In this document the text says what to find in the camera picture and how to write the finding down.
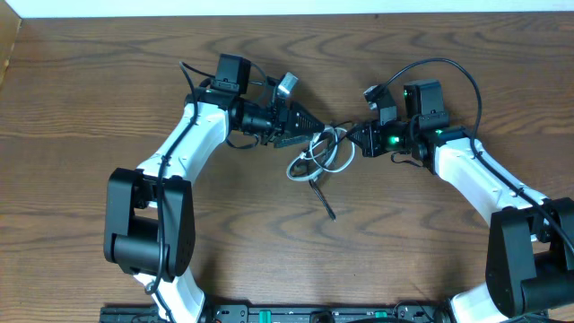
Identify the thin black usb cable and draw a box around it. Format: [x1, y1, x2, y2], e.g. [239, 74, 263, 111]
[304, 119, 355, 180]

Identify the white usb cable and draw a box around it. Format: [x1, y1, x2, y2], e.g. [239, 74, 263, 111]
[285, 125, 356, 183]

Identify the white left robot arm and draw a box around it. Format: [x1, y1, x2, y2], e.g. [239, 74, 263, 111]
[103, 54, 326, 322]

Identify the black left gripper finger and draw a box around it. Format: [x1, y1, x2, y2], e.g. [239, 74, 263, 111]
[289, 101, 325, 135]
[273, 134, 313, 148]

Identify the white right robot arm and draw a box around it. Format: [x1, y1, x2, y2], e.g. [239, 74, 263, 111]
[348, 79, 573, 322]

